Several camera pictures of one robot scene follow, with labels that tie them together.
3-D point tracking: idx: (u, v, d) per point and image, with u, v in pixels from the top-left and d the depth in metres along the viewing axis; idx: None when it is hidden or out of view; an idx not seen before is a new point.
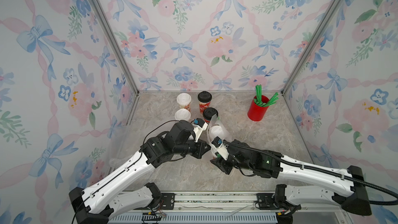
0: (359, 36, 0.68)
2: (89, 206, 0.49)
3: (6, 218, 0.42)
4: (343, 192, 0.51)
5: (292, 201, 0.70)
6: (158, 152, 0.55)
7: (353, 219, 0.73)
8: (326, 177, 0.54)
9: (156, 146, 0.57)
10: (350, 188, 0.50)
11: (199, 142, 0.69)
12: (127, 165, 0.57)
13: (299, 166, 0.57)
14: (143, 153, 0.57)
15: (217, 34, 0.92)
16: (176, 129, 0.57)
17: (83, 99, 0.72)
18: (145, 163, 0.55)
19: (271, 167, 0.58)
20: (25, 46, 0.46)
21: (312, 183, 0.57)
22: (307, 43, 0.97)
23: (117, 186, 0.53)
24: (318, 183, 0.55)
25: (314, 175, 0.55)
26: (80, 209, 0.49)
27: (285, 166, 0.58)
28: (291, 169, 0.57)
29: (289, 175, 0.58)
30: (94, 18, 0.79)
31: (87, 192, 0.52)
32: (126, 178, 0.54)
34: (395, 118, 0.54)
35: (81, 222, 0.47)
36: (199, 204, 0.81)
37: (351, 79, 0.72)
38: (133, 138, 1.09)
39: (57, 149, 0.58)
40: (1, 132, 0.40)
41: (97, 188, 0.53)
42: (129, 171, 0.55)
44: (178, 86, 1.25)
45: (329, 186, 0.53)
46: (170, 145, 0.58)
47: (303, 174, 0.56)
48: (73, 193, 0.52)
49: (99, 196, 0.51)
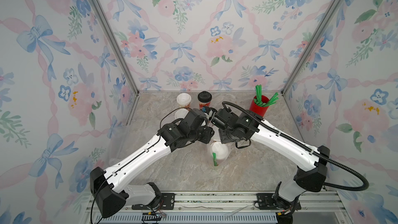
0: (359, 36, 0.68)
2: (112, 184, 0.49)
3: (6, 218, 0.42)
4: (306, 165, 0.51)
5: (282, 194, 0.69)
6: (176, 134, 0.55)
7: (353, 219, 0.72)
8: (297, 149, 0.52)
9: (172, 130, 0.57)
10: (313, 163, 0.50)
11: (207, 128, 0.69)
12: (146, 146, 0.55)
13: (275, 132, 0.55)
14: (161, 136, 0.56)
15: (217, 34, 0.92)
16: (192, 115, 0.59)
17: (83, 99, 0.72)
18: (164, 145, 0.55)
19: (244, 124, 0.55)
20: (25, 46, 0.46)
21: (278, 150, 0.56)
22: (307, 43, 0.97)
23: (138, 167, 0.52)
24: (285, 152, 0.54)
25: (285, 143, 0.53)
26: (103, 187, 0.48)
27: (262, 128, 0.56)
28: (267, 132, 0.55)
29: (262, 138, 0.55)
30: (93, 18, 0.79)
31: (109, 170, 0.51)
32: (146, 159, 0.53)
34: (395, 118, 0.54)
35: (105, 198, 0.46)
36: (199, 204, 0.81)
37: (351, 79, 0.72)
38: (133, 138, 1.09)
39: (57, 149, 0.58)
40: (1, 132, 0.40)
41: (119, 167, 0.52)
42: (149, 152, 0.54)
44: (178, 86, 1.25)
45: (294, 157, 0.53)
46: (186, 130, 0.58)
47: (275, 140, 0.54)
48: (94, 171, 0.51)
49: (122, 175, 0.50)
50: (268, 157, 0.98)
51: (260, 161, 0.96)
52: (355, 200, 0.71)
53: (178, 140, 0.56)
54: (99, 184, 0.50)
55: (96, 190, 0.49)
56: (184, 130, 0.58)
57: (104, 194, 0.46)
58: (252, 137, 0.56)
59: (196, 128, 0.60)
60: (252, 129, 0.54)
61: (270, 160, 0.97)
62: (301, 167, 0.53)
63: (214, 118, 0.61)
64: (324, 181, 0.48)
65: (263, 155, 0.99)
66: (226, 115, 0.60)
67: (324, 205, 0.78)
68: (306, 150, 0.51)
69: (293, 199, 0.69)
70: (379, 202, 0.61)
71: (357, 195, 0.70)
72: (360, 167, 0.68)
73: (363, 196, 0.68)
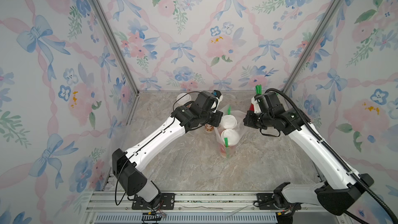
0: (359, 36, 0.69)
2: (135, 162, 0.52)
3: (6, 218, 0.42)
4: (336, 181, 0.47)
5: (286, 195, 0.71)
6: (190, 115, 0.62)
7: (353, 219, 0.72)
8: (335, 163, 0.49)
9: (185, 111, 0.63)
10: (347, 183, 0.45)
11: (217, 113, 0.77)
12: (162, 127, 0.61)
13: (317, 138, 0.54)
14: (175, 117, 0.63)
15: (217, 34, 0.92)
16: (202, 97, 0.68)
17: (83, 99, 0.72)
18: (179, 125, 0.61)
19: (288, 118, 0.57)
20: (25, 46, 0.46)
21: (312, 157, 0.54)
22: (307, 43, 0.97)
23: (157, 145, 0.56)
24: (320, 161, 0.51)
25: (324, 153, 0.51)
26: (126, 166, 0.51)
27: (305, 130, 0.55)
28: (308, 136, 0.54)
29: (300, 138, 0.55)
30: (94, 18, 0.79)
31: (130, 151, 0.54)
32: (164, 138, 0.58)
34: (395, 118, 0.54)
35: (130, 176, 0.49)
36: (199, 204, 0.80)
37: (351, 79, 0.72)
38: (133, 138, 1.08)
39: (56, 149, 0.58)
40: (2, 132, 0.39)
41: (139, 148, 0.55)
42: (165, 132, 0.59)
44: (178, 86, 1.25)
45: (327, 170, 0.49)
46: (198, 110, 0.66)
47: (314, 145, 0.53)
48: (117, 152, 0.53)
49: (142, 154, 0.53)
50: (269, 157, 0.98)
51: (260, 161, 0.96)
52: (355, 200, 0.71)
53: (191, 120, 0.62)
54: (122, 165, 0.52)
55: (118, 170, 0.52)
56: (196, 111, 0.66)
57: (129, 172, 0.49)
58: (290, 134, 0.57)
59: (207, 110, 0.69)
60: (295, 126, 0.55)
61: (270, 160, 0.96)
62: (331, 183, 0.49)
63: (262, 98, 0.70)
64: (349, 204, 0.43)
65: (263, 155, 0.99)
66: (274, 102, 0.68)
67: None
68: (344, 169, 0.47)
69: (293, 201, 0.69)
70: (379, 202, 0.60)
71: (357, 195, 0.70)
72: (360, 167, 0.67)
73: (363, 196, 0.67)
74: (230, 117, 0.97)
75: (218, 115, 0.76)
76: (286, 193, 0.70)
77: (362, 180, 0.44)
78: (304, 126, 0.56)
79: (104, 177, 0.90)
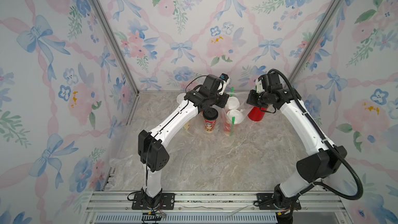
0: (359, 36, 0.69)
2: (160, 139, 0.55)
3: (6, 218, 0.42)
4: (311, 147, 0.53)
5: (283, 188, 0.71)
6: (201, 98, 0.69)
7: (353, 219, 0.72)
8: (313, 131, 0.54)
9: (196, 95, 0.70)
10: (318, 148, 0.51)
11: (224, 96, 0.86)
12: (178, 109, 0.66)
13: (302, 111, 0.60)
14: (188, 100, 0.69)
15: (217, 34, 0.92)
16: (210, 80, 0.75)
17: (83, 99, 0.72)
18: (192, 107, 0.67)
19: (282, 94, 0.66)
20: (25, 46, 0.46)
21: (296, 128, 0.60)
22: (307, 43, 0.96)
23: (176, 124, 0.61)
24: (301, 130, 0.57)
25: (305, 123, 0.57)
26: (153, 143, 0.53)
27: (293, 103, 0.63)
28: (295, 108, 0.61)
29: (288, 110, 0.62)
30: (94, 18, 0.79)
31: (154, 130, 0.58)
32: (182, 117, 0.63)
34: (395, 118, 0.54)
35: (159, 149, 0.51)
36: (199, 204, 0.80)
37: (352, 79, 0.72)
38: (133, 138, 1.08)
39: (56, 149, 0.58)
40: (2, 132, 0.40)
41: (161, 127, 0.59)
42: (182, 113, 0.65)
44: (178, 86, 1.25)
45: (306, 138, 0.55)
46: (206, 92, 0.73)
47: (298, 116, 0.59)
48: (143, 132, 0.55)
49: (165, 132, 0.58)
50: (269, 157, 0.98)
51: (260, 161, 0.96)
52: (355, 200, 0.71)
53: (202, 102, 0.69)
54: (148, 143, 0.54)
55: (145, 149, 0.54)
56: (204, 93, 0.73)
57: (157, 147, 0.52)
58: (281, 107, 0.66)
59: (214, 91, 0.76)
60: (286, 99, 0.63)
61: (270, 160, 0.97)
62: (308, 150, 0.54)
63: (264, 77, 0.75)
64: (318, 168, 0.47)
65: (263, 155, 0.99)
66: (273, 81, 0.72)
67: (323, 205, 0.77)
68: (321, 137, 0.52)
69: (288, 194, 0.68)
70: (379, 202, 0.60)
71: (357, 195, 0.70)
72: (360, 167, 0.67)
73: (363, 196, 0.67)
74: (233, 99, 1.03)
75: (225, 98, 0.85)
76: (283, 184, 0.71)
77: (333, 147, 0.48)
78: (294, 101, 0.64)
79: (104, 177, 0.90)
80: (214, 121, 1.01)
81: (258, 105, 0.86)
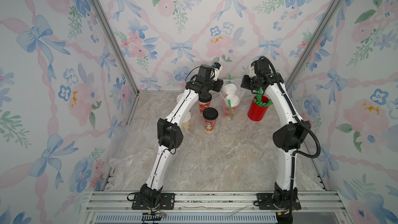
0: (359, 36, 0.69)
2: (176, 122, 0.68)
3: (6, 218, 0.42)
4: (284, 120, 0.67)
5: (278, 180, 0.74)
6: (199, 85, 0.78)
7: (354, 219, 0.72)
8: (287, 108, 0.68)
9: (195, 83, 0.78)
10: (289, 121, 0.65)
11: (218, 81, 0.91)
12: (184, 97, 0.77)
13: (282, 92, 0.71)
14: (189, 89, 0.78)
15: (217, 34, 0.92)
16: (203, 69, 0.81)
17: (83, 99, 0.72)
18: (194, 95, 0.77)
19: (268, 77, 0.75)
20: (25, 46, 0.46)
21: (275, 106, 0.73)
22: (307, 43, 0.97)
23: (185, 109, 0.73)
24: (279, 108, 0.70)
25: (283, 101, 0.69)
26: (171, 126, 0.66)
27: (275, 86, 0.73)
28: (276, 89, 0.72)
29: (271, 91, 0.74)
30: (94, 18, 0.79)
31: (169, 116, 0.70)
32: (188, 102, 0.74)
34: (395, 118, 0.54)
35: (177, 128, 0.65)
36: (199, 204, 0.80)
37: (351, 79, 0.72)
38: (133, 138, 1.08)
39: (57, 149, 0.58)
40: (1, 132, 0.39)
41: (174, 113, 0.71)
42: (187, 99, 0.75)
44: (178, 86, 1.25)
45: (281, 113, 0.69)
46: (201, 81, 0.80)
47: (278, 97, 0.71)
48: (160, 120, 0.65)
49: (178, 116, 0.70)
50: (269, 157, 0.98)
51: (260, 161, 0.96)
52: (355, 200, 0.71)
53: (201, 88, 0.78)
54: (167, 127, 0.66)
55: (166, 131, 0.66)
56: (200, 81, 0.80)
57: (175, 128, 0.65)
58: (266, 89, 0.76)
59: (209, 78, 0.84)
60: (270, 82, 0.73)
61: (270, 160, 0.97)
62: (282, 122, 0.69)
63: (255, 62, 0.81)
64: (287, 136, 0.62)
65: (263, 155, 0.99)
66: (263, 67, 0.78)
67: (323, 205, 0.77)
68: (293, 113, 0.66)
69: (284, 186, 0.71)
70: (379, 202, 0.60)
71: (357, 195, 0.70)
72: (360, 167, 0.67)
73: (363, 196, 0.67)
74: (231, 86, 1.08)
75: (220, 83, 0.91)
76: (278, 178, 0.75)
77: (300, 121, 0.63)
78: (275, 86, 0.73)
79: (104, 177, 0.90)
80: (214, 121, 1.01)
81: (251, 89, 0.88)
